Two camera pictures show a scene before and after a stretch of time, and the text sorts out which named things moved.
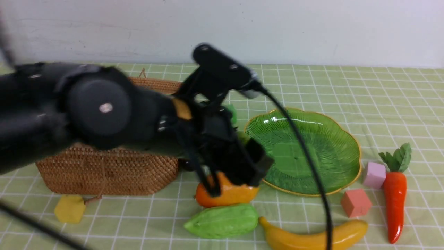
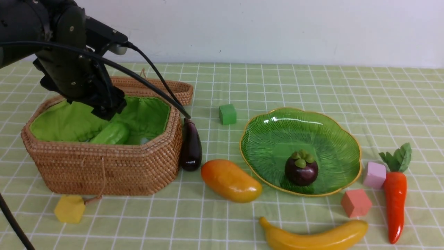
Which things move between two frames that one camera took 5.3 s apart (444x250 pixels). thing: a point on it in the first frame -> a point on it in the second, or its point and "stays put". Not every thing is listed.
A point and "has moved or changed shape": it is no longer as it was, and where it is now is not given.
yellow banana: (276, 239) stays put
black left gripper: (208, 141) -> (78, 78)
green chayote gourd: (224, 221) has moved or changed shape
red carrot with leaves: (395, 189) stays put
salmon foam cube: (356, 202) stays put
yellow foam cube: (70, 208) stays put
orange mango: (229, 193) has moved or changed shape
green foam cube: (230, 107) stays put
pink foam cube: (376, 175) stays put
